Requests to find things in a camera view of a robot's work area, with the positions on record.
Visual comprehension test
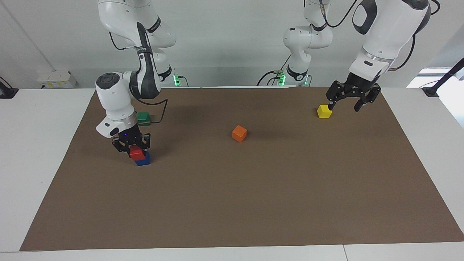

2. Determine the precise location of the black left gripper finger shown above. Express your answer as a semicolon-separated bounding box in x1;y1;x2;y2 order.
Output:
326;82;348;111
353;85;381;112

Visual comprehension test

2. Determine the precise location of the red wooden block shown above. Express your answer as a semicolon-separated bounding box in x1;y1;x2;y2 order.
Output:
129;145;146;161

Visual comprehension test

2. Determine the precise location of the orange wooden block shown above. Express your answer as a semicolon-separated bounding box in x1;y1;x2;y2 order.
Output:
232;125;248;142

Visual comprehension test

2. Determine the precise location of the black clamp stand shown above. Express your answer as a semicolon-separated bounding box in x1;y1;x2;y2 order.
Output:
422;57;464;98

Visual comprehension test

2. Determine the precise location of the white power strip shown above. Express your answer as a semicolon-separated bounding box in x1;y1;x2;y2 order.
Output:
36;70;78;89

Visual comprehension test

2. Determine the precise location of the brown table mat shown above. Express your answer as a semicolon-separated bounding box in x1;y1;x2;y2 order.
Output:
20;86;464;251

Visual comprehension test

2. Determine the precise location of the black table clamp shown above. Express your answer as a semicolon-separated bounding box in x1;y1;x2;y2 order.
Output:
0;77;18;99

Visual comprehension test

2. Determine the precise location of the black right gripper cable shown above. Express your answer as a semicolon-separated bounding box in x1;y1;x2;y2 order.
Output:
108;30;168;125

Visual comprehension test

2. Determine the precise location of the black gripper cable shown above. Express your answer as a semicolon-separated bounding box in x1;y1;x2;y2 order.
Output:
318;0;416;71
108;30;168;125

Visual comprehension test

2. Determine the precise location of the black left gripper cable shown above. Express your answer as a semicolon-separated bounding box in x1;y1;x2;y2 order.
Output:
318;0;416;71

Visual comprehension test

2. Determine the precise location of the black left base cable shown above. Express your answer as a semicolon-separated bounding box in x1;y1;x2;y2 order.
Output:
257;54;291;86

